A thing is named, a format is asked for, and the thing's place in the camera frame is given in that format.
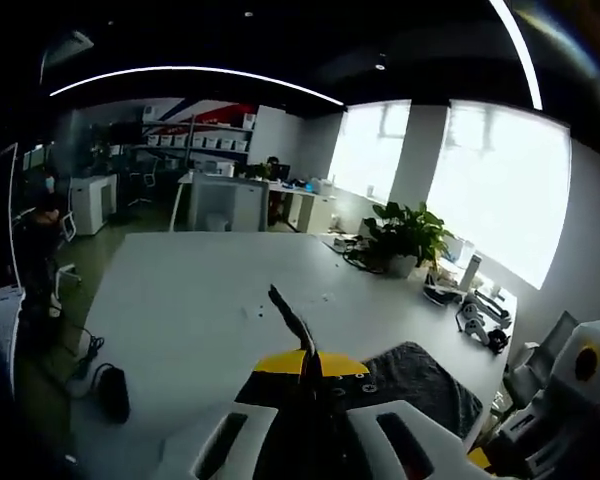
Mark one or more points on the grey towel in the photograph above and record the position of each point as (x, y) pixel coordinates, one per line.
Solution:
(420, 380)

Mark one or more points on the black round object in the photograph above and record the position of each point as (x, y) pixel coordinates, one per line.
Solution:
(499, 342)

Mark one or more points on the white game controller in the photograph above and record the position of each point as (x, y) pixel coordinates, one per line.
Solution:
(472, 325)
(490, 306)

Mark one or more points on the white headset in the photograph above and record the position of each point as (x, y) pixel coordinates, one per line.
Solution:
(437, 294)

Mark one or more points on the white upright device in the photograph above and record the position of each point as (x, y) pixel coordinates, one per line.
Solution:
(472, 270)

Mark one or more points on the white plant pot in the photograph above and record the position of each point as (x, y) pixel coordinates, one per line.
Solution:
(402, 266)

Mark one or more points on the green potted plant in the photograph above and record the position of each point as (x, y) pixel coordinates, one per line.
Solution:
(410, 230)

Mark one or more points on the white office desk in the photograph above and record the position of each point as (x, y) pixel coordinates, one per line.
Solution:
(305, 210)

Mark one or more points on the small green plant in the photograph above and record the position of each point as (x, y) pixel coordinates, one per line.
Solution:
(257, 171)

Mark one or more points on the black monitor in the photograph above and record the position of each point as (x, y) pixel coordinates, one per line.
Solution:
(280, 172)

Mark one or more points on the white cabinet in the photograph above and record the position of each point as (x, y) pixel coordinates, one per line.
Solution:
(92, 202)

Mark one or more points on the ceiling light strip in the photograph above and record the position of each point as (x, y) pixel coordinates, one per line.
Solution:
(535, 97)
(190, 67)

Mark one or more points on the shelf with white boxes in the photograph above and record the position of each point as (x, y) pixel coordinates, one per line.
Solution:
(200, 137)

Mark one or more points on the ceiling air conditioner unit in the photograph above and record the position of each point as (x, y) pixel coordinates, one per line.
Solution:
(70, 47)

